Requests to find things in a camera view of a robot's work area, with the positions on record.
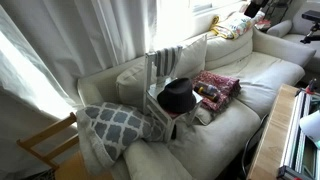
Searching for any black felt hat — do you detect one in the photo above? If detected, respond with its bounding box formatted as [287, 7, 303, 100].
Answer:
[157, 78, 196, 113]

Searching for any beige back cushion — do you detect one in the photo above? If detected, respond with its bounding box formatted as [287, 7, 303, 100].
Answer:
[116, 35, 207, 109]

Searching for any striped grey white towel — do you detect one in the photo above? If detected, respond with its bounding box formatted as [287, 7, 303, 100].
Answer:
[155, 46, 182, 77]

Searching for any black yellow flashlight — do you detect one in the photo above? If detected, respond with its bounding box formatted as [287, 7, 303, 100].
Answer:
[194, 85, 220, 102]

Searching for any clear plastic water bottle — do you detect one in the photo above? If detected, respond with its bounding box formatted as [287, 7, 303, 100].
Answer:
[199, 82, 218, 95]

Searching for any beige sofa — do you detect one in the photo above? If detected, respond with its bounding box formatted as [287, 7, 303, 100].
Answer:
[78, 29, 316, 180]

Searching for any grey white patterned pillow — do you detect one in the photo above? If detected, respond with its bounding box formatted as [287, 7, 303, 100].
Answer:
[76, 102, 165, 173]

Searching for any red patterned cloth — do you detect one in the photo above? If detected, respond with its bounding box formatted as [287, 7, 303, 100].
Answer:
[192, 70, 241, 113]

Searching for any cream seat cushion front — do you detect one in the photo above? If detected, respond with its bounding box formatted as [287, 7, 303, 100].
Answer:
[123, 140, 193, 180]

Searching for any floral yellow blanket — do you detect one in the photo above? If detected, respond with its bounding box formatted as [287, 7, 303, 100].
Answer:
[210, 11, 265, 39]

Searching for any white curtain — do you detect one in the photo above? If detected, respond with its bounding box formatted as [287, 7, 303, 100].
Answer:
[0, 0, 198, 179]

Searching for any wooden side table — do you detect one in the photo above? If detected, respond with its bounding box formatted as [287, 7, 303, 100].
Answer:
[247, 84, 297, 180]

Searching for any grey armchair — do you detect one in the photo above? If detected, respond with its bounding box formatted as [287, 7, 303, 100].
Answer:
[266, 1, 320, 75]

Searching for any white paper roll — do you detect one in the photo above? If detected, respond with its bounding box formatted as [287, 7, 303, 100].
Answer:
[299, 110, 320, 149]

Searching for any wooden chair frame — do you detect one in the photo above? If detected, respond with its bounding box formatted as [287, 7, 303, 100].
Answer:
[16, 113, 79, 170]

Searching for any metal rail frame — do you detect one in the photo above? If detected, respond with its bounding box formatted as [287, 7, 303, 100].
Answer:
[276, 89, 320, 180]

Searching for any black camera on stand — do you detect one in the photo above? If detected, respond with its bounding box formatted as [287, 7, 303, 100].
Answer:
[299, 9, 320, 45]

